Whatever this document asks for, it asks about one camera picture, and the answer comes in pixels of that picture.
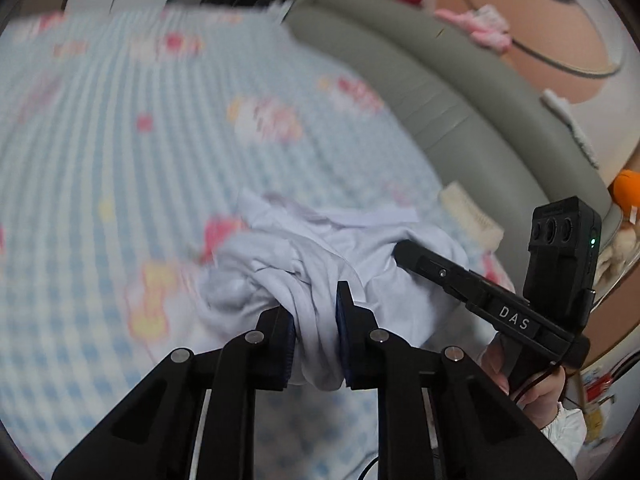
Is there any person's right hand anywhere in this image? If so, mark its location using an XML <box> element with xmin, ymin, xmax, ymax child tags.
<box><xmin>481</xmin><ymin>334</ymin><xmax>569</xmax><ymax>430</ymax></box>

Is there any pink cloth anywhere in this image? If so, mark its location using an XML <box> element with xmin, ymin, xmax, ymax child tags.
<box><xmin>434</xmin><ymin>4</ymin><xmax>514</xmax><ymax>54</ymax></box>

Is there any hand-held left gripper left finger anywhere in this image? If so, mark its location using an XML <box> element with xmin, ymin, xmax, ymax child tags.
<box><xmin>51</xmin><ymin>307</ymin><xmax>299</xmax><ymax>480</ymax></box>

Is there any white fuzzy strip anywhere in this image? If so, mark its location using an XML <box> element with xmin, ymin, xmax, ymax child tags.
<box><xmin>541</xmin><ymin>88</ymin><xmax>601</xmax><ymax>169</ymax></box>

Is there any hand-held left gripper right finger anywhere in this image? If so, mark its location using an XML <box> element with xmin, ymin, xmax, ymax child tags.
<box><xmin>335</xmin><ymin>280</ymin><xmax>577</xmax><ymax>480</ymax></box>

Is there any grey padded headboard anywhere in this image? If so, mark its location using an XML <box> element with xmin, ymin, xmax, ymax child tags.
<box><xmin>284</xmin><ymin>0</ymin><xmax>614</xmax><ymax>252</ymax></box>

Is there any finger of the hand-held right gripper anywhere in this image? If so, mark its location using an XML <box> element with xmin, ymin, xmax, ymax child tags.
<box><xmin>392</xmin><ymin>239</ymin><xmax>497</xmax><ymax>312</ymax></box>

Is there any white navy-trimmed t-shirt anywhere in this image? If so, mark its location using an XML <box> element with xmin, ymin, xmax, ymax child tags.
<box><xmin>192</xmin><ymin>187</ymin><xmax>502</xmax><ymax>392</ymax></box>

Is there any round beige table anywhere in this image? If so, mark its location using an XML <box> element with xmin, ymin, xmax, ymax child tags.
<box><xmin>434</xmin><ymin>0</ymin><xmax>627</xmax><ymax>107</ymax></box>

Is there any person's right forearm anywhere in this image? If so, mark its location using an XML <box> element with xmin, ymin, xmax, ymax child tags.
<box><xmin>539</xmin><ymin>402</ymin><xmax>589</xmax><ymax>467</ymax></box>

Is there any orange plush toy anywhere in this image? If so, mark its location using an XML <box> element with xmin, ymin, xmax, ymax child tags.
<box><xmin>612</xmin><ymin>170</ymin><xmax>640</xmax><ymax>212</ymax></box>

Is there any black cable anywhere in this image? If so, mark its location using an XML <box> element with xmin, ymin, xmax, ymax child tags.
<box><xmin>357</xmin><ymin>455</ymin><xmax>382</xmax><ymax>480</ymax></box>

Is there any blue checked cartoon bed sheet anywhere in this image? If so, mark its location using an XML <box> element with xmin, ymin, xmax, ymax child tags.
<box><xmin>0</xmin><ymin>5</ymin><xmax>517</xmax><ymax>480</ymax></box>

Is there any colourful box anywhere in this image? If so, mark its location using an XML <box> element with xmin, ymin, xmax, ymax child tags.
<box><xmin>581</xmin><ymin>364</ymin><xmax>622</xmax><ymax>442</ymax></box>

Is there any cream plush toy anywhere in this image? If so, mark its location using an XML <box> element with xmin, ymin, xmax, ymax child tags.
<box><xmin>596</xmin><ymin>210</ymin><xmax>640</xmax><ymax>302</ymax></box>

